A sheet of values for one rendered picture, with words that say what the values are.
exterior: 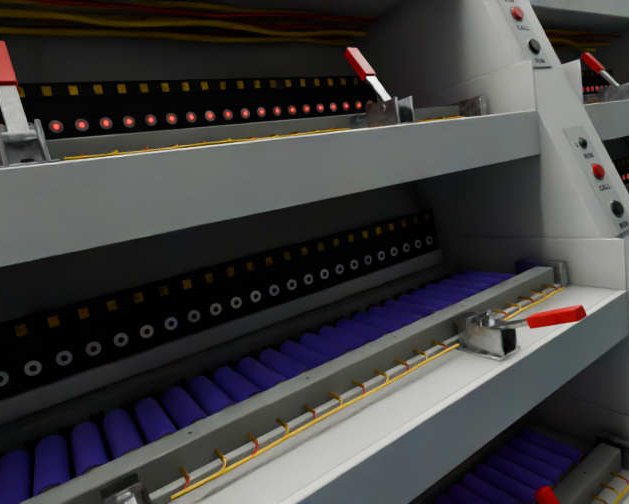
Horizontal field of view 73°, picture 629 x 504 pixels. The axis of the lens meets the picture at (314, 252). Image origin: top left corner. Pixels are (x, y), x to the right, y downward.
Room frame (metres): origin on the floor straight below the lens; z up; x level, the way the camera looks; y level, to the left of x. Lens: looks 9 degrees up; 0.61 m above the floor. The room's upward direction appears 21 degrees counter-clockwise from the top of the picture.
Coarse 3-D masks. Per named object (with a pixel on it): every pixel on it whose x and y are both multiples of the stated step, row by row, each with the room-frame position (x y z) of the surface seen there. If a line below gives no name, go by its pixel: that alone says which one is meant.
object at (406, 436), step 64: (512, 256) 0.50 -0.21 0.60; (576, 256) 0.45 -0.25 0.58; (256, 320) 0.41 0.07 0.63; (512, 320) 0.40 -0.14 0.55; (64, 384) 0.32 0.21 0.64; (448, 384) 0.31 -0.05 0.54; (512, 384) 0.33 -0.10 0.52; (320, 448) 0.26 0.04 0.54; (384, 448) 0.26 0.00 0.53; (448, 448) 0.29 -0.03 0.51
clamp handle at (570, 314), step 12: (492, 312) 0.34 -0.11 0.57; (540, 312) 0.31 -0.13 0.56; (552, 312) 0.29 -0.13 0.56; (564, 312) 0.28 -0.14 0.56; (576, 312) 0.28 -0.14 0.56; (492, 324) 0.34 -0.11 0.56; (504, 324) 0.33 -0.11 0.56; (516, 324) 0.32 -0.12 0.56; (528, 324) 0.31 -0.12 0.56; (540, 324) 0.30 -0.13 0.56; (552, 324) 0.29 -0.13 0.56
